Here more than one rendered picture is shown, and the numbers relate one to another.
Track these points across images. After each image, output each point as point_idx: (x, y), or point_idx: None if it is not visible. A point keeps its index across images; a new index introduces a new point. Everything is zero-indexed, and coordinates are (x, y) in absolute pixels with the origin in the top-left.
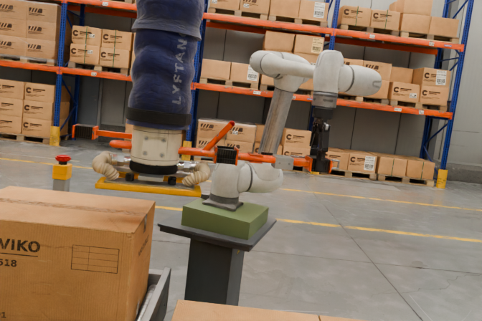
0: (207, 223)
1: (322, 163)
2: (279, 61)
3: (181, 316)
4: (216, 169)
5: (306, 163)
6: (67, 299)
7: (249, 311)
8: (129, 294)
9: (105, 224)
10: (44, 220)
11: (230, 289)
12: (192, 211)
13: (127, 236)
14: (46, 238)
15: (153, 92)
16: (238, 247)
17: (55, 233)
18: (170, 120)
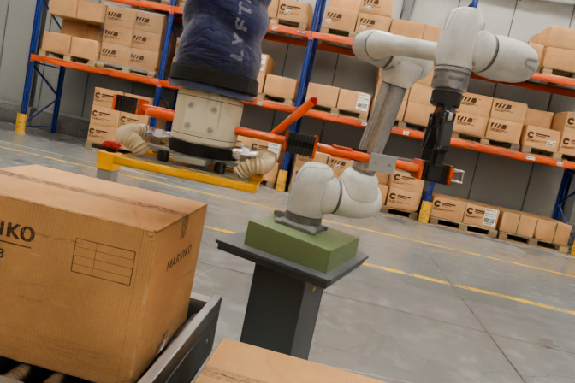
0: (276, 246)
1: (438, 168)
2: (390, 37)
3: (222, 360)
4: (296, 179)
5: (415, 167)
6: (62, 311)
7: (314, 368)
8: (144, 318)
9: (123, 216)
10: (45, 200)
11: (299, 335)
12: (259, 227)
13: (147, 234)
14: (44, 225)
15: (204, 38)
16: (311, 281)
17: (56, 219)
18: (225, 80)
